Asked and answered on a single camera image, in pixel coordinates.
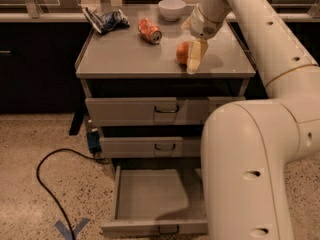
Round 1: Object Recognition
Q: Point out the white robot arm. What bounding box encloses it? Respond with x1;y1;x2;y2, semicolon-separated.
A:
187;0;320;240

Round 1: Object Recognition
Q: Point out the middle grey drawer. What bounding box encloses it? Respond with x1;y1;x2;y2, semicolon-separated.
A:
100;137;200;158

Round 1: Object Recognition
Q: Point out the orange soda can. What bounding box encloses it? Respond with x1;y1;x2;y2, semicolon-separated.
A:
138;18;162;44

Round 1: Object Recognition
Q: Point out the blue chip bag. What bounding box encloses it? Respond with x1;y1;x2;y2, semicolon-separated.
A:
83;8;130;34

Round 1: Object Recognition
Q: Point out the bottom grey drawer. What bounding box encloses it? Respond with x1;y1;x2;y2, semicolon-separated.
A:
101;167;208;237

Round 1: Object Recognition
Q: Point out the white bowl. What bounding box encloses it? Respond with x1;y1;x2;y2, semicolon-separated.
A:
158;0;186;21

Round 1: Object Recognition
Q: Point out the grey counter rail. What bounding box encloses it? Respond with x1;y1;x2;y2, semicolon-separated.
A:
0;13;320;23

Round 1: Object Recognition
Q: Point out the grey drawer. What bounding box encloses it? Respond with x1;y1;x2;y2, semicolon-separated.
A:
86;97;243;126
101;167;208;237
100;137;200;158

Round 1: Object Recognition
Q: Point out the top grey drawer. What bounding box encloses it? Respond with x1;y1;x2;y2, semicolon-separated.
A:
86;97;243;126

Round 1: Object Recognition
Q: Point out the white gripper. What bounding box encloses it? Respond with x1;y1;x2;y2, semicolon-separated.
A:
181;4;221;74

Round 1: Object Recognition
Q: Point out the blue power adapter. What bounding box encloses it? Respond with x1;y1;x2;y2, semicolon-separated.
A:
86;131;102;154

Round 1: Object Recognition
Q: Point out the orange fruit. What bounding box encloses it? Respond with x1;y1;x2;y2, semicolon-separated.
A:
176;41;190;65

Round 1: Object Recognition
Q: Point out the grey drawer cabinet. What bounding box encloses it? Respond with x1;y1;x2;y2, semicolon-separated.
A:
76;5;255;165

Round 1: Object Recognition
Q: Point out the black cable left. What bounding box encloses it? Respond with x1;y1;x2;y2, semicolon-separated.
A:
35;148;110;240

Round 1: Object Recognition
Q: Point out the blue tape floor mark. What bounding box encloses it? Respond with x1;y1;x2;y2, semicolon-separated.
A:
55;218;90;240

